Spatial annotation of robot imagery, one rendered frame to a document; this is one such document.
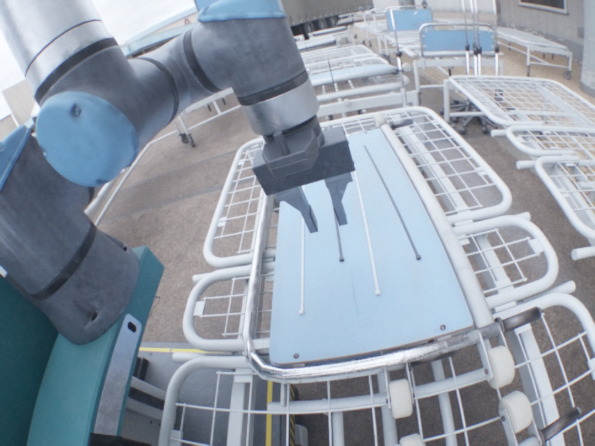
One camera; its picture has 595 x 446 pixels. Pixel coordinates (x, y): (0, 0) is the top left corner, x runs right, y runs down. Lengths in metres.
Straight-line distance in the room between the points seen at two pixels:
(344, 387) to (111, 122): 0.96
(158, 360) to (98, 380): 0.56
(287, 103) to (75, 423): 0.46
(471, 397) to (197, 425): 0.84
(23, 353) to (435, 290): 0.67
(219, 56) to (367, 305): 0.41
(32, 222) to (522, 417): 0.64
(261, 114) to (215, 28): 0.11
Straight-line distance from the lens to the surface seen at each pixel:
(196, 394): 0.81
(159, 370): 0.92
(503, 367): 0.42
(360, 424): 0.98
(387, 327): 0.44
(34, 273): 0.39
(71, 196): 0.40
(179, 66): 0.32
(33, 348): 0.51
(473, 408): 1.03
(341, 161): 0.36
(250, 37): 0.29
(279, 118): 0.31
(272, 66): 0.30
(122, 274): 0.41
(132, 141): 0.23
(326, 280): 0.51
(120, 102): 0.23
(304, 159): 0.28
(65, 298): 0.40
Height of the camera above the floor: 0.97
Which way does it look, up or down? 41 degrees down
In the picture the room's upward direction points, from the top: 20 degrees counter-clockwise
